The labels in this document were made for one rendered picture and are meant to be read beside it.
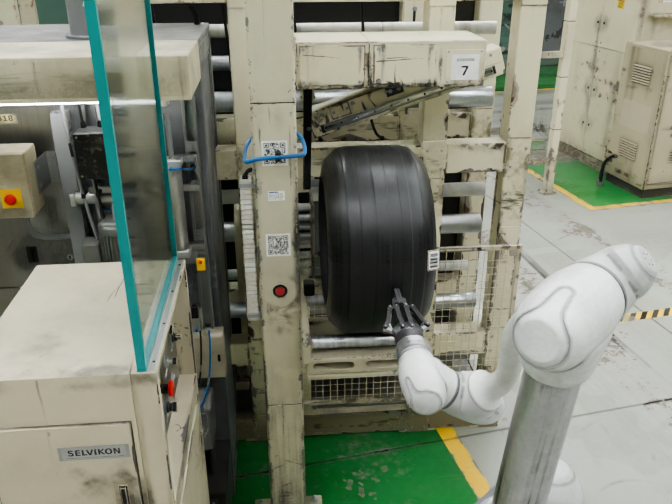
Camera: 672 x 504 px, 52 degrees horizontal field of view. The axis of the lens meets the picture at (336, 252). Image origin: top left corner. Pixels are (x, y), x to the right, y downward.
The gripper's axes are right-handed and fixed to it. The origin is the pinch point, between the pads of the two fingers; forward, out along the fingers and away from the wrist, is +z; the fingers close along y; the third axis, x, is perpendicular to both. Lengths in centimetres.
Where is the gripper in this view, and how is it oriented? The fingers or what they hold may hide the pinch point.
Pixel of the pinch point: (398, 299)
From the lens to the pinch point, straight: 196.2
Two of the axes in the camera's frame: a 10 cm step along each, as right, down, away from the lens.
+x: -0.1, 8.4, 5.4
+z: -0.9, -5.4, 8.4
